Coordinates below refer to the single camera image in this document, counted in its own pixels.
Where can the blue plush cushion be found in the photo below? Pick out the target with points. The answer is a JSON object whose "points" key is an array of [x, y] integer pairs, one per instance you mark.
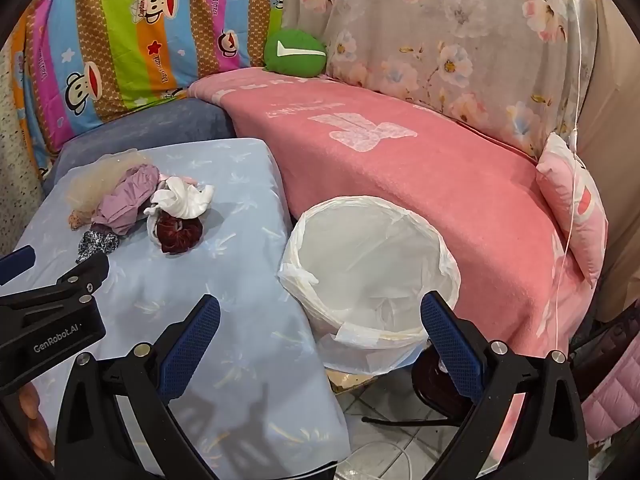
{"points": [[165, 122]]}

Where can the pink pillow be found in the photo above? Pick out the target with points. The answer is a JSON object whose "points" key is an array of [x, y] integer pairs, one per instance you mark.
{"points": [[575, 210]]}

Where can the pink blanket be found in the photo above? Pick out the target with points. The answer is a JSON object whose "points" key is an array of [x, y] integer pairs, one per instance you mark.
{"points": [[425, 170]]}

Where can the person's left hand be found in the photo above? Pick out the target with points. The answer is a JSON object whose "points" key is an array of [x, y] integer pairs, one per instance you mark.
{"points": [[35, 425]]}

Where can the dark red scrunchie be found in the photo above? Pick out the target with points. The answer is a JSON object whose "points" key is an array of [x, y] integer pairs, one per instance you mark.
{"points": [[177, 232]]}

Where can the beige tulle scrunchie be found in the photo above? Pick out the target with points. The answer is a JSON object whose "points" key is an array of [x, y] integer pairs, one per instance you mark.
{"points": [[100, 180]]}

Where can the pink quilted cloth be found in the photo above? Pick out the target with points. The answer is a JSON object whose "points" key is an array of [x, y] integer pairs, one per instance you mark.
{"points": [[612, 400]]}

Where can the colourful monkey print pillow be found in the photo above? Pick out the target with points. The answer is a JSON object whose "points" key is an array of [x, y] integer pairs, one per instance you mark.
{"points": [[125, 35]]}

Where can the brown dotted scrunchie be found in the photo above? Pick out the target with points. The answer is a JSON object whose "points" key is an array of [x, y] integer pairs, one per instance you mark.
{"points": [[80, 220]]}

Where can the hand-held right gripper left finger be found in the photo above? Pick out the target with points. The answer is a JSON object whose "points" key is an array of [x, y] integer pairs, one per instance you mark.
{"points": [[192, 345]]}

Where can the white speckled cloth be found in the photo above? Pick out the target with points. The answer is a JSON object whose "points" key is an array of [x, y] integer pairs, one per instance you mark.
{"points": [[15, 160]]}

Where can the purple scrunchie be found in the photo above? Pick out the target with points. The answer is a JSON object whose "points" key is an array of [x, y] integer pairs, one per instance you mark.
{"points": [[127, 197]]}

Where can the white bag-lined bin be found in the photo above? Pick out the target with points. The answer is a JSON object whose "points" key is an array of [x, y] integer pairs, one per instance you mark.
{"points": [[370, 280]]}

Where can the green round cushion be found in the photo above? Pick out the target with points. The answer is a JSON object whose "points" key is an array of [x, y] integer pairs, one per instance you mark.
{"points": [[295, 52]]}

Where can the cardboard piece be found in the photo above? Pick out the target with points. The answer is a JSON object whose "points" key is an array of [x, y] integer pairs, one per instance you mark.
{"points": [[347, 384]]}

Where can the black and white scrunchie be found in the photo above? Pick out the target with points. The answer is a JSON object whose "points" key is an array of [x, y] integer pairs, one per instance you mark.
{"points": [[97, 245]]}

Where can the light blue printed sheet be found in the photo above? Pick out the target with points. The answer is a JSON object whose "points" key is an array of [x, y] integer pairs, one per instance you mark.
{"points": [[240, 240]]}

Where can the white cloth scrunchie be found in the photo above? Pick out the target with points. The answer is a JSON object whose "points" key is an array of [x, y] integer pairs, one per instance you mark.
{"points": [[180, 202]]}

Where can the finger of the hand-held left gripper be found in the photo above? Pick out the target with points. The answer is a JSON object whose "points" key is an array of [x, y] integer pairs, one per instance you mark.
{"points": [[15, 262], [85, 272]]}

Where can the grey floral sheet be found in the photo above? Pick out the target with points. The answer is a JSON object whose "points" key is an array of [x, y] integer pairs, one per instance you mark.
{"points": [[440, 35]]}

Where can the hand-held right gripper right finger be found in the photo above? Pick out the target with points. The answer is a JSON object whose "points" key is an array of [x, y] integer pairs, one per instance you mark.
{"points": [[450, 350]]}

